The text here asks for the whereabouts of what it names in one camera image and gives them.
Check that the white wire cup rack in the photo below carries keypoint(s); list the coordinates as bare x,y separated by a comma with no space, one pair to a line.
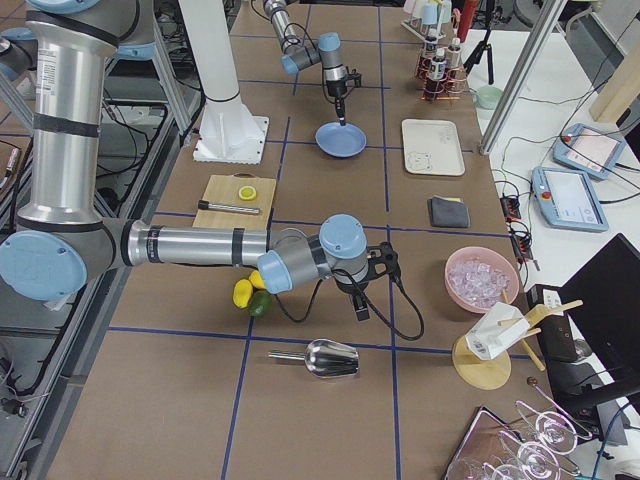
426,16

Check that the blue teach pendant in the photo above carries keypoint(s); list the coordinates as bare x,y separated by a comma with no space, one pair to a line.
567,199
587,149

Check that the dark tea bottle right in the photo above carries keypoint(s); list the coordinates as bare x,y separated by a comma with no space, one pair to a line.
452,58

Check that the black monitor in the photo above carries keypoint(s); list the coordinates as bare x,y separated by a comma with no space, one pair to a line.
608,286

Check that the blue plastic plate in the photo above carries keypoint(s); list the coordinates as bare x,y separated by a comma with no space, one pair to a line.
340,141

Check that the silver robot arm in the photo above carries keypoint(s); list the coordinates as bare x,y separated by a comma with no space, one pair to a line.
300,51
62,242

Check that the cream bear serving tray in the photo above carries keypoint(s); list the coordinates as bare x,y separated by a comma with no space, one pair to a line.
432,147

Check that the far blue teach pendant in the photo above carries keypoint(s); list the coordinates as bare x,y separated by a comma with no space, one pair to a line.
587,149

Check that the near blue teach pendant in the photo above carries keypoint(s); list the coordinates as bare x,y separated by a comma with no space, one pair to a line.
567,199

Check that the small yellow lemon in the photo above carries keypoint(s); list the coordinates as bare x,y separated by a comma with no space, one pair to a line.
242,293

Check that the green lime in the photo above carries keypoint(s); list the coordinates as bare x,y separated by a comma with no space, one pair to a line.
260,303

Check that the black camera tripod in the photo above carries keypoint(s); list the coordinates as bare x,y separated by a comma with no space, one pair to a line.
484,47

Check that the half lemon slice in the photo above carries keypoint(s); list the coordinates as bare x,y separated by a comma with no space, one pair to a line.
247,193

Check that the wooden cutting board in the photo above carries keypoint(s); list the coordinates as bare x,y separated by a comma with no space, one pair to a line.
224,189

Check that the dark tea bottle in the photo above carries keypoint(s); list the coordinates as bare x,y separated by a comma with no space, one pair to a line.
452,58
434,82
429,49

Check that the red cylinder bottle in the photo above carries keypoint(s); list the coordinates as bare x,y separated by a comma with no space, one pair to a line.
466,19

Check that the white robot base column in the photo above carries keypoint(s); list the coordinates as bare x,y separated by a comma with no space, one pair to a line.
228,132

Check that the grey folded cloth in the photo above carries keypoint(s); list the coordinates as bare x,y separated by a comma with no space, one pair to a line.
448,213

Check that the dark tea bottle middle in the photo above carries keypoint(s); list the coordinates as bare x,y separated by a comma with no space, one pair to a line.
434,82

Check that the large yellow lemon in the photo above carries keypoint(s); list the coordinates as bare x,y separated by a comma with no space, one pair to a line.
256,280

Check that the dark tea bottle left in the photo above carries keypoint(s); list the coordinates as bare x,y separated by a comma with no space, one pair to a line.
429,49

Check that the mint green bowl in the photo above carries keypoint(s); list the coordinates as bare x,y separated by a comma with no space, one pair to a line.
488,97

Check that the steel ice scoop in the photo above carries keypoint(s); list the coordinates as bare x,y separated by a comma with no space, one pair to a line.
324,358

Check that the pink bowl of ice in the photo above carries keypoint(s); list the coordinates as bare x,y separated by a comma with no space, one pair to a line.
476,278

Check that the aluminium frame post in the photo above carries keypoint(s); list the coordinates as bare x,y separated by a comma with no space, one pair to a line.
533,47

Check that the wine glass on tray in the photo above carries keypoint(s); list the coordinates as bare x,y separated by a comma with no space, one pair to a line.
555,430

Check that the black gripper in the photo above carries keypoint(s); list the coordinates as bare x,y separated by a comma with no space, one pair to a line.
335,90
348,288

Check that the copper wire bottle rack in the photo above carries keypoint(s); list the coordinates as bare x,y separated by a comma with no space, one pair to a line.
454,89

